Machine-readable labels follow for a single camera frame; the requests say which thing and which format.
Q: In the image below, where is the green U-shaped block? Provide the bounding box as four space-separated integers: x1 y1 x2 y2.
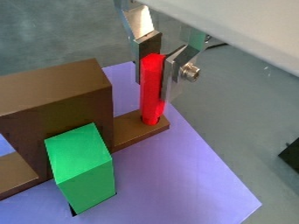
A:
44 123 116 214

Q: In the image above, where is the brown T-shaped block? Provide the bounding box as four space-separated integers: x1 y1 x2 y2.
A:
0 59 169 200

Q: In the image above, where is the purple base board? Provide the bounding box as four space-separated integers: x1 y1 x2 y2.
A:
0 63 260 224

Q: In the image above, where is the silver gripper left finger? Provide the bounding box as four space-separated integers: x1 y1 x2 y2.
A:
113 0 162 82

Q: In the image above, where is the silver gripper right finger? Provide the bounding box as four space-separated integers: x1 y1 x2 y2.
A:
160 24 207 101

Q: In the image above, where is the red peg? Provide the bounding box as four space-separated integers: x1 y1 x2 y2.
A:
140 53 164 125

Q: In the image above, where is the black slotted holder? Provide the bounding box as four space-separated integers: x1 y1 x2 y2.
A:
277 137 299 174

